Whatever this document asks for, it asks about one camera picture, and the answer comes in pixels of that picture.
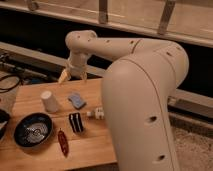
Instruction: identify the black patterned bowl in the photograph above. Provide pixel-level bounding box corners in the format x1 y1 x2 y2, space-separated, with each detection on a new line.
14 113 53 148

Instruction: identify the dark object at left edge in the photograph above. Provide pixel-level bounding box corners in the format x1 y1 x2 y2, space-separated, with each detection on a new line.
0 109 10 139

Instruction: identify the red pen-shaped object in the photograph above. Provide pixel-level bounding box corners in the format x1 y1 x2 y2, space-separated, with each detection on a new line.
58 130 69 156

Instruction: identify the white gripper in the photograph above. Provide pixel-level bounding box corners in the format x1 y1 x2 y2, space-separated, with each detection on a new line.
58 52 90 84

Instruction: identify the wooden board table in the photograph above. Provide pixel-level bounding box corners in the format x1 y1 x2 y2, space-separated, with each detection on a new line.
0 79 116 171

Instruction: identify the white glue bottle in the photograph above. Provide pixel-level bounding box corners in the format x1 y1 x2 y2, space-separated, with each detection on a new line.
86 107 104 120

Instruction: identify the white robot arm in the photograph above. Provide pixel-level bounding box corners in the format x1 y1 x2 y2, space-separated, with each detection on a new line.
59 30 189 171

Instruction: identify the black cable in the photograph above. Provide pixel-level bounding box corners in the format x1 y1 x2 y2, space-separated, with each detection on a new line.
0 73 23 94

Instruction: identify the black white striped block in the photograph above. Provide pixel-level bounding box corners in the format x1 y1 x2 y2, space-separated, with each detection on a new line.
69 113 84 133

